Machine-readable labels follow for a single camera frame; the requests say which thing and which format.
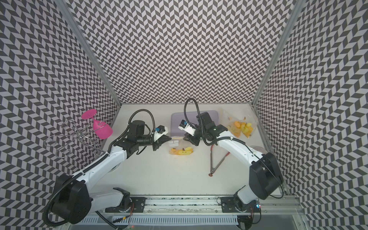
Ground lavender plastic tray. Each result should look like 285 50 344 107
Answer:
171 110 219 138

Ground red metal tongs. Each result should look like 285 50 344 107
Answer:
209 145 230 177

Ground duck print resealable bag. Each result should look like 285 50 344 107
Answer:
240 116 257 138

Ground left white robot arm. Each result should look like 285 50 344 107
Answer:
42 120 171 227

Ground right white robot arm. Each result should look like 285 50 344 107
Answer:
178 112 283 212

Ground pink plastic wine glass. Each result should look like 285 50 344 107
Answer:
81 109 113 140

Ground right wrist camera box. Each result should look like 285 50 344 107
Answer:
178 120 196 137

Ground chrome wire glass rack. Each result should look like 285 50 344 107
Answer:
44 119 103 159

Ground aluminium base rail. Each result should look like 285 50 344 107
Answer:
60 195 310 230

